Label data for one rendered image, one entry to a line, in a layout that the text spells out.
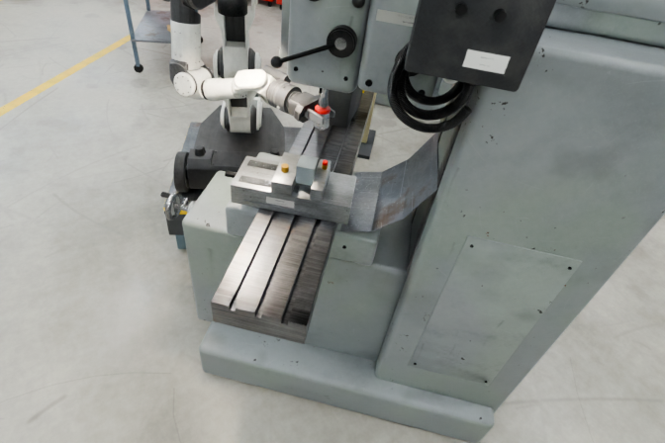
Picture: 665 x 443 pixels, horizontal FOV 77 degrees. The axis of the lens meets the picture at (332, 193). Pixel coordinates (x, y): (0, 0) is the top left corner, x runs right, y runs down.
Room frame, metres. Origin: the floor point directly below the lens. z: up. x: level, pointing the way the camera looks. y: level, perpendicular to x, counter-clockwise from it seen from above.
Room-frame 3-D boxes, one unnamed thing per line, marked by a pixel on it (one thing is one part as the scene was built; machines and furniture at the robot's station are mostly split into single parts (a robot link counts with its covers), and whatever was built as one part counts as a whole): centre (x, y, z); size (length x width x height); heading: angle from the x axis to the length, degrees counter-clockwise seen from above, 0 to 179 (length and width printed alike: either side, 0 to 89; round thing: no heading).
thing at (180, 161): (1.57, 0.74, 0.50); 0.20 x 0.05 x 0.20; 11
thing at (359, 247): (1.10, 0.07, 0.83); 0.50 x 0.35 x 0.12; 84
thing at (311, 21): (1.10, 0.06, 1.47); 0.21 x 0.19 x 0.32; 174
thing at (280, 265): (1.16, 0.06, 0.93); 1.24 x 0.23 x 0.08; 174
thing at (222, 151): (1.86, 0.52, 0.59); 0.64 x 0.52 x 0.33; 11
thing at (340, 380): (1.08, -0.18, 0.10); 1.20 x 0.60 x 0.20; 84
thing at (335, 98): (1.53, 0.02, 1.07); 0.22 x 0.12 x 0.20; 168
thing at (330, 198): (0.97, 0.11, 1.02); 0.35 x 0.15 x 0.11; 86
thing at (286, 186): (0.97, 0.14, 1.06); 0.15 x 0.06 x 0.04; 176
